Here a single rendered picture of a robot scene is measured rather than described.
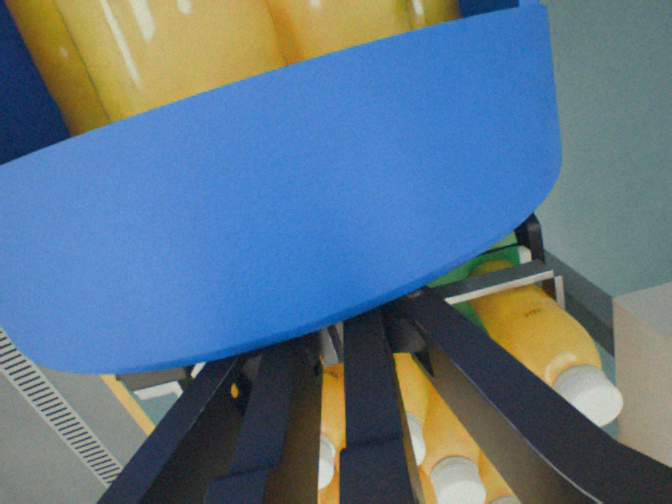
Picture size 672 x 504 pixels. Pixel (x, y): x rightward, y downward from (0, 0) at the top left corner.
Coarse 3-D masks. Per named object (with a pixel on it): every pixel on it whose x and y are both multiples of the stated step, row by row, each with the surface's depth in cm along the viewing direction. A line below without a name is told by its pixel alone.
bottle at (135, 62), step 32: (64, 0) 12; (96, 0) 11; (128, 0) 11; (160, 0) 11; (192, 0) 11; (224, 0) 12; (256, 0) 13; (96, 32) 12; (128, 32) 11; (160, 32) 11; (192, 32) 12; (224, 32) 12; (256, 32) 13; (96, 64) 12; (128, 64) 12; (160, 64) 12; (192, 64) 12; (224, 64) 12; (256, 64) 13; (128, 96) 12; (160, 96) 12
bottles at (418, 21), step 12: (408, 0) 19; (420, 0) 19; (432, 0) 20; (444, 0) 20; (456, 0) 21; (420, 12) 20; (432, 12) 20; (444, 12) 20; (456, 12) 21; (420, 24) 20; (432, 24) 20
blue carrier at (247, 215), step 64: (0, 0) 22; (512, 0) 17; (0, 64) 22; (320, 64) 8; (384, 64) 9; (448, 64) 9; (512, 64) 11; (0, 128) 21; (64, 128) 25; (128, 128) 8; (192, 128) 8; (256, 128) 8; (320, 128) 9; (384, 128) 9; (448, 128) 10; (512, 128) 11; (0, 192) 9; (64, 192) 9; (128, 192) 9; (192, 192) 9; (256, 192) 9; (320, 192) 9; (384, 192) 9; (448, 192) 10; (512, 192) 12; (0, 256) 10; (64, 256) 9; (128, 256) 9; (192, 256) 9; (256, 256) 9; (320, 256) 9; (384, 256) 10; (448, 256) 11; (0, 320) 13; (64, 320) 10; (128, 320) 10; (192, 320) 10; (256, 320) 10; (320, 320) 10
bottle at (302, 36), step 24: (288, 0) 15; (312, 0) 15; (336, 0) 15; (360, 0) 15; (384, 0) 15; (288, 24) 15; (312, 24) 15; (336, 24) 15; (360, 24) 15; (384, 24) 15; (408, 24) 17; (288, 48) 16; (312, 48) 15; (336, 48) 15
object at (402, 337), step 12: (384, 312) 13; (396, 312) 13; (384, 324) 13; (396, 324) 13; (408, 324) 12; (396, 336) 13; (408, 336) 13; (420, 336) 12; (396, 348) 13; (408, 348) 13; (420, 348) 13
